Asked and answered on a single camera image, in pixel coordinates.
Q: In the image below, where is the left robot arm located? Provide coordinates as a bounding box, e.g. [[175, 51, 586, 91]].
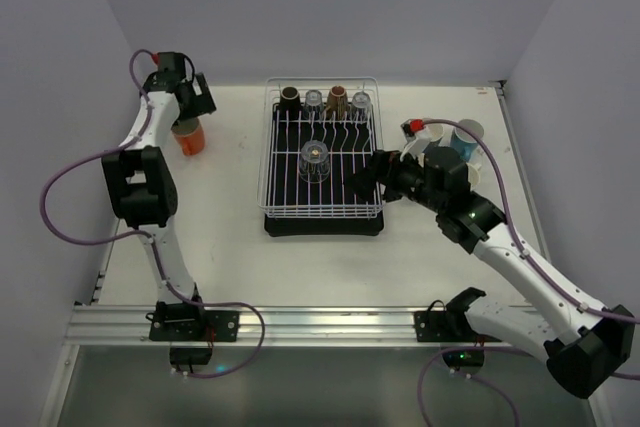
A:
[[101, 73, 216, 328]]

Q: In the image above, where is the white faceted cup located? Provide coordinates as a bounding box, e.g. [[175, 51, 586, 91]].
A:
[[467, 162, 482, 189]]

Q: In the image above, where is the orange cup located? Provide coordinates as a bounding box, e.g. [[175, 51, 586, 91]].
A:
[[171, 118, 206, 156]]

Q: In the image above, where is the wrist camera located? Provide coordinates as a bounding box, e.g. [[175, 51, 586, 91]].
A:
[[401, 119, 435, 159], [151, 52, 196, 82]]

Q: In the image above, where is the black drip tray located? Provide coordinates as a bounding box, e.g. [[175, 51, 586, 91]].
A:
[[258, 103, 384, 237]]

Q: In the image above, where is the clear faceted glass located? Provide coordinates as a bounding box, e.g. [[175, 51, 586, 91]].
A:
[[298, 140, 331, 184]]

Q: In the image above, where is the grey-blue faceted cup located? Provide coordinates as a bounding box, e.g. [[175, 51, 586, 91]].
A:
[[424, 123, 445, 146]]

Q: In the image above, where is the white wire dish rack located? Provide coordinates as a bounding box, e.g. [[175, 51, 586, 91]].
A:
[[257, 77, 383, 220]]

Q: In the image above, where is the left controller box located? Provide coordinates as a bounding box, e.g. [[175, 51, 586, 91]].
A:
[[169, 347, 212, 373]]

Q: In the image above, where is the aluminium rail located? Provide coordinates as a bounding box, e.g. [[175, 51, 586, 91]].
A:
[[63, 303, 554, 350]]

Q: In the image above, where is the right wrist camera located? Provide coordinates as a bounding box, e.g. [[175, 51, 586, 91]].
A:
[[401, 119, 435, 159]]

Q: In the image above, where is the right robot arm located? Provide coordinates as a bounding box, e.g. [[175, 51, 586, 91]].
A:
[[346, 147, 639, 399]]

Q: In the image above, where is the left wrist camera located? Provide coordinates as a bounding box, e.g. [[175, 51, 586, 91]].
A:
[[151, 52, 196, 82]]

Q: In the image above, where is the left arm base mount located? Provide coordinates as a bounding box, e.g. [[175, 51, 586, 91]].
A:
[[145, 302, 240, 343]]

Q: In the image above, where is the right controller box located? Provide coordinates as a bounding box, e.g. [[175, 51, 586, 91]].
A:
[[440, 346, 485, 374]]

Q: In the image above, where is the controller box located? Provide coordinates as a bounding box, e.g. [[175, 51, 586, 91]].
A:
[[169, 347, 212, 373], [440, 346, 485, 374]]

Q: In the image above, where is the dark blue mug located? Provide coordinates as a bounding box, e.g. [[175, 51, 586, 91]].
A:
[[449, 119, 484, 162]]

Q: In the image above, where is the dark brown cup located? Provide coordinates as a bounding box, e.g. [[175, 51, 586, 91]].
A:
[[278, 86, 302, 121]]

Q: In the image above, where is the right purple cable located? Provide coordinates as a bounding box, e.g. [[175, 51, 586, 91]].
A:
[[408, 117, 640, 427]]

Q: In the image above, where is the purple cable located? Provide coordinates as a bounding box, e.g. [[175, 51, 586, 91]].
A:
[[38, 48, 266, 380], [408, 117, 640, 427]]

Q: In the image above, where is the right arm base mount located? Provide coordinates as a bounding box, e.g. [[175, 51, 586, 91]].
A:
[[412, 300, 500, 344]]

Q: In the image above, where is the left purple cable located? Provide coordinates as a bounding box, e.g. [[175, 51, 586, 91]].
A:
[[38, 48, 266, 380]]

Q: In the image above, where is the brown striped cup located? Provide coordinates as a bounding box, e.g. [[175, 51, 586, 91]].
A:
[[324, 85, 349, 121]]

